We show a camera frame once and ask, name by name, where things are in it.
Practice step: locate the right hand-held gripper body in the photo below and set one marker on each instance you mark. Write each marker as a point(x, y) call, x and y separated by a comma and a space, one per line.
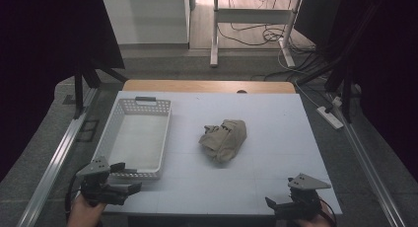
point(305, 200)

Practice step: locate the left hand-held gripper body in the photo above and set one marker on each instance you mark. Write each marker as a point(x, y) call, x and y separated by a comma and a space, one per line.
point(97, 187)

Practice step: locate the white perforated plastic basket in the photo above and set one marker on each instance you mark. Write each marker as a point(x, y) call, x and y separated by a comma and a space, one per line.
point(138, 139)

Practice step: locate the beige cloth garment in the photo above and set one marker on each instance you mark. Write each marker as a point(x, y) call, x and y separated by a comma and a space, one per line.
point(225, 139)

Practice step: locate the person's right hand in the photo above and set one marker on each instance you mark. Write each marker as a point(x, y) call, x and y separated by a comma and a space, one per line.
point(315, 223)

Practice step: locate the person's left hand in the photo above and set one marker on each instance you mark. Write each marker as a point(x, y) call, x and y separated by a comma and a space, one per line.
point(83, 217)

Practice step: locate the white power strip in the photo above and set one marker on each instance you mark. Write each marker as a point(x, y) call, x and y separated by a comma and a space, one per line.
point(330, 117)

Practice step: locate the black metal stand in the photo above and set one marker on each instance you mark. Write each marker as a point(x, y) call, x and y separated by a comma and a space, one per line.
point(343, 69)
point(79, 89)

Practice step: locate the white plug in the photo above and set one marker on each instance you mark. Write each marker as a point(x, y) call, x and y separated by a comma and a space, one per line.
point(337, 101)

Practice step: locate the wooden table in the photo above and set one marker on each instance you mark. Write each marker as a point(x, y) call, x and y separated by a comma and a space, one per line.
point(197, 86)

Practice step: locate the black curtain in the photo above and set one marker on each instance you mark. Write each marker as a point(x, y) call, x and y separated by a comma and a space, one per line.
point(39, 72)
point(387, 72)

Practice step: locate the white cabinet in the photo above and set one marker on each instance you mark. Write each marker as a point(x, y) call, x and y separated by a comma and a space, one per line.
point(148, 19)

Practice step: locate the aluminium rail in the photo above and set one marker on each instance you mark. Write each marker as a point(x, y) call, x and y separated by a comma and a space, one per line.
point(55, 161)
point(368, 164)

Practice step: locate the white metal desk frame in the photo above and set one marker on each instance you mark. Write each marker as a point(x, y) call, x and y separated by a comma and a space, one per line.
point(253, 15)

